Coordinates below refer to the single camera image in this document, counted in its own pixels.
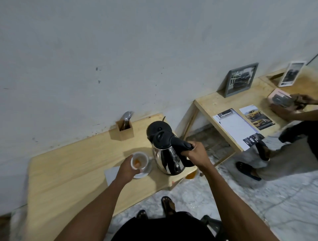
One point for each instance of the person's right hand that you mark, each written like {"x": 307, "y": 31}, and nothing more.
{"x": 200, "y": 157}

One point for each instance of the person's left hand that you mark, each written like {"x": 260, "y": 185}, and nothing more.
{"x": 125, "y": 171}

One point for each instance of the person's right thumb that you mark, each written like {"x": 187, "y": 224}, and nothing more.
{"x": 195, "y": 144}

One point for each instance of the person's left thumb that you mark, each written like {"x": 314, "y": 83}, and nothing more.
{"x": 129, "y": 159}

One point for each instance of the white cup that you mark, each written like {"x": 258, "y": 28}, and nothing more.
{"x": 143, "y": 157}

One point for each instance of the person's right forearm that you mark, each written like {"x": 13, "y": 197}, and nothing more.
{"x": 233, "y": 206}

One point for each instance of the person's left forearm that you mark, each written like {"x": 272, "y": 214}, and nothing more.
{"x": 97, "y": 211}

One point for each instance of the orange tea bag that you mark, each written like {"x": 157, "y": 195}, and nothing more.
{"x": 137, "y": 162}

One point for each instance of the white saucer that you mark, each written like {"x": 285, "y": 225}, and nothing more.
{"x": 147, "y": 172}

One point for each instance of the white paper napkin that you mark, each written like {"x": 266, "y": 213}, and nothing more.
{"x": 111, "y": 173}

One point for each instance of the wooden utensil holder box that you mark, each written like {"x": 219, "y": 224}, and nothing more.
{"x": 125, "y": 134}

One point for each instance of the orange object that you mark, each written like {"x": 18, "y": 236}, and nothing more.
{"x": 190, "y": 175}

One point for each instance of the light wooden side table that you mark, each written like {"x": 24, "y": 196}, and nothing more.
{"x": 304, "y": 84}
{"x": 208, "y": 105}

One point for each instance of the metal spoon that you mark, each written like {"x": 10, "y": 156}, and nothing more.
{"x": 126, "y": 116}

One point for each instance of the white and black brochure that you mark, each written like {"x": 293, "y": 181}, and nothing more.
{"x": 236, "y": 126}

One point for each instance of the large light wooden table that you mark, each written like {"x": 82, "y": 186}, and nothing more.
{"x": 74, "y": 168}

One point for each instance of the person's black sandal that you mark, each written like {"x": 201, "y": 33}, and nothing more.
{"x": 169, "y": 204}
{"x": 142, "y": 214}
{"x": 246, "y": 171}
{"x": 263, "y": 150}

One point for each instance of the yellow car brochure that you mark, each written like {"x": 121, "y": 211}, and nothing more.
{"x": 257, "y": 116}

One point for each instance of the person's black shorts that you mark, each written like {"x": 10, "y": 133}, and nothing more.
{"x": 161, "y": 229}

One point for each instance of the pink brochure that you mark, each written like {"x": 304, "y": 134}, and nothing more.
{"x": 273, "y": 95}

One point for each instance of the dark brochure stack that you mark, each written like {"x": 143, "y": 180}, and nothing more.
{"x": 283, "y": 100}

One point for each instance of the grey picture frame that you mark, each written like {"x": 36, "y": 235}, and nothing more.
{"x": 239, "y": 80}

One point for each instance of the white picture frame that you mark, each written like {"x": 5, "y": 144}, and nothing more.
{"x": 291, "y": 74}

